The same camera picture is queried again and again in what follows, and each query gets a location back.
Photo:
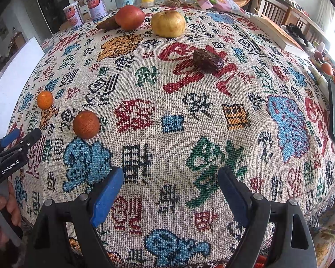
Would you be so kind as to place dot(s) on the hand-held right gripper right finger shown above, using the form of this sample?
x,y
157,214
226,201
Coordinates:
x,y
232,195

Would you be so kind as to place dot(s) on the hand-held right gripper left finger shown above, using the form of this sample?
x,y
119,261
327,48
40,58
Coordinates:
x,y
107,198

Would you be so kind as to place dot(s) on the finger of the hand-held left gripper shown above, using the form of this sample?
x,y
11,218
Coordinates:
x,y
28,142
8,139

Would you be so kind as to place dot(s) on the small bright orange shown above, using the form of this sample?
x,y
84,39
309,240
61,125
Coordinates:
x,y
45,100

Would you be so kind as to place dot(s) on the dark reddish orange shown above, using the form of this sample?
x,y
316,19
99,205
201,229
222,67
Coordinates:
x,y
86,124

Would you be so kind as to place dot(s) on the white box with cork bottom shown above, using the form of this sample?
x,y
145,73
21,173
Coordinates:
x,y
14,72

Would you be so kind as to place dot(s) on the dark brown dried date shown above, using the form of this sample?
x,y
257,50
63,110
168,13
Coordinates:
x,y
208,60

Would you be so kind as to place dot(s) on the brown sweet potato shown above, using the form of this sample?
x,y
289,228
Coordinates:
x,y
106,24

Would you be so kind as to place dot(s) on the red apple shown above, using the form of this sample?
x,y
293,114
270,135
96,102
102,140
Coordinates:
x,y
129,18

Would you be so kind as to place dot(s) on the yellow apple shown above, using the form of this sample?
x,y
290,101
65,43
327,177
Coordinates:
x,y
168,23

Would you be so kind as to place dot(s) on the printed woven blanket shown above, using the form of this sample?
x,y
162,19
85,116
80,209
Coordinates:
x,y
170,145

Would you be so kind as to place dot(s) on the floral sofa cover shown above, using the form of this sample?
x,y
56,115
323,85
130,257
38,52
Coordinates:
x,y
332,237

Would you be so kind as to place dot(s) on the pink label can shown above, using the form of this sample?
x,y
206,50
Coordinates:
x,y
72,15
96,5

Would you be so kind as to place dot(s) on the white book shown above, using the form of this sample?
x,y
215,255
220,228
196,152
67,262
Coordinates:
x,y
276,32

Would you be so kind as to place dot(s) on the small jar with yellow lid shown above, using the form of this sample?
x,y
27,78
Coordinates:
x,y
148,1

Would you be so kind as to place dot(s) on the wooden slat chair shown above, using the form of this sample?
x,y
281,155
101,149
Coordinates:
x,y
304,22
273,7

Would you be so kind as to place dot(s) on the pink patterned snack bag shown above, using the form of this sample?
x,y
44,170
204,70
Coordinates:
x,y
222,2

